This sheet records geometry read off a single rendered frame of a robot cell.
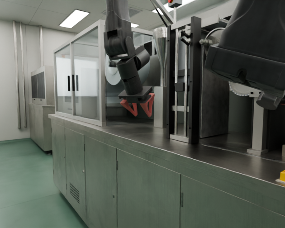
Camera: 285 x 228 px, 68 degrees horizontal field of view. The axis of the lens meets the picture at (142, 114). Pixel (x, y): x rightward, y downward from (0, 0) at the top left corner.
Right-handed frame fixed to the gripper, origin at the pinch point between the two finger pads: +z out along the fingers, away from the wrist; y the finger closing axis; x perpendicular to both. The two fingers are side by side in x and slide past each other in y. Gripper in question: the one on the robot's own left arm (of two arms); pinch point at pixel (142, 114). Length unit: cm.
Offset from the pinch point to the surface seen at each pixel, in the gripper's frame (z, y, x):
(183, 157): 17.0, -12.6, 1.1
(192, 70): -1.9, -7.8, -30.9
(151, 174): 33.3, 6.9, -0.6
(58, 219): 113, 123, 13
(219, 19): -16, -15, -52
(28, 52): 8, 482, -237
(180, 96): 38, 25, -77
